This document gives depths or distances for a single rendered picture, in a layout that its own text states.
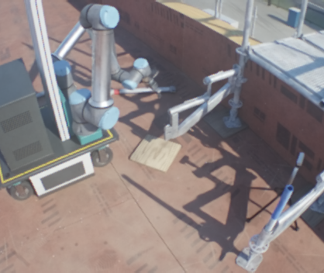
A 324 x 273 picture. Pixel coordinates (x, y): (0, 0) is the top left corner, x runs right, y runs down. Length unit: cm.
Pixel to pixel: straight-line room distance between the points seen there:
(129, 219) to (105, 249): 28
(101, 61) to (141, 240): 111
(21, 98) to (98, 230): 98
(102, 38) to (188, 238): 131
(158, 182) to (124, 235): 50
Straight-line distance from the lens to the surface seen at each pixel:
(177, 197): 214
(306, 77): 217
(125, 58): 370
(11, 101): 176
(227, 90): 240
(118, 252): 193
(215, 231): 201
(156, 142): 247
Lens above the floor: 174
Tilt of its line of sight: 43 degrees down
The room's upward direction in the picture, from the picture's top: straight up
